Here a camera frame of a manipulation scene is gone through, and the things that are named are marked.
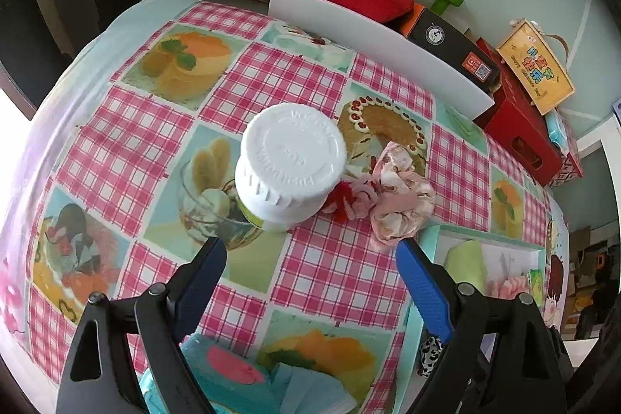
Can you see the pink floral scrunchie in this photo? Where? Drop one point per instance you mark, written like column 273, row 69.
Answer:
column 402, row 200

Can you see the pink patterned box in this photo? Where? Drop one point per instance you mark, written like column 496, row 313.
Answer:
column 572, row 162

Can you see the cardboard boxes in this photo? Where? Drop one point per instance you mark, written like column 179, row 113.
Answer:
column 582, row 249

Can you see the red fuzzy scrunchie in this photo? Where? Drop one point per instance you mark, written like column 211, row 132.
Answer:
column 339, row 198

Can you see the light green cloth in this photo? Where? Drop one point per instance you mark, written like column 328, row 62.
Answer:
column 463, row 266

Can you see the white capped bottle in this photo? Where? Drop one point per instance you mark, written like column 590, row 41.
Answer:
column 291, row 152

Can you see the pink striped fluffy cloth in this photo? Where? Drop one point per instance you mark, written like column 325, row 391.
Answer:
column 509, row 288

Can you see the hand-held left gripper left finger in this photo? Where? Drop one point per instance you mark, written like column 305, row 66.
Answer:
column 201, row 283

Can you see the light blue folded cloth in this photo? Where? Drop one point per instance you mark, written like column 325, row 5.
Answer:
column 305, row 387

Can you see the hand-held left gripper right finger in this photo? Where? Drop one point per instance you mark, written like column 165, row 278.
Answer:
column 424, row 288

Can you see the black box with labels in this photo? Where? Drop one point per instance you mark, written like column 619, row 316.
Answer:
column 446, row 38

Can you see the zebra print scrunchie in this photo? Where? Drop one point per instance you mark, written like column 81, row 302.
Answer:
column 429, row 356

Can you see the white board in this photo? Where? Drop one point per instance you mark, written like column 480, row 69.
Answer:
column 364, row 40

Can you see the teal shallow cardboard box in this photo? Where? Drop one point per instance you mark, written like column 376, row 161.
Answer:
column 512, row 256

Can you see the wet wipes pack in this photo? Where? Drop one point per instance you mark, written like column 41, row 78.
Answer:
column 555, row 128

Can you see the teal towel with pink patch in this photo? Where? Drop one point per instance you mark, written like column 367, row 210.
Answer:
column 199, row 346

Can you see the bright green small packet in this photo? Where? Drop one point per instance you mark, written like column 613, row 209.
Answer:
column 535, row 285

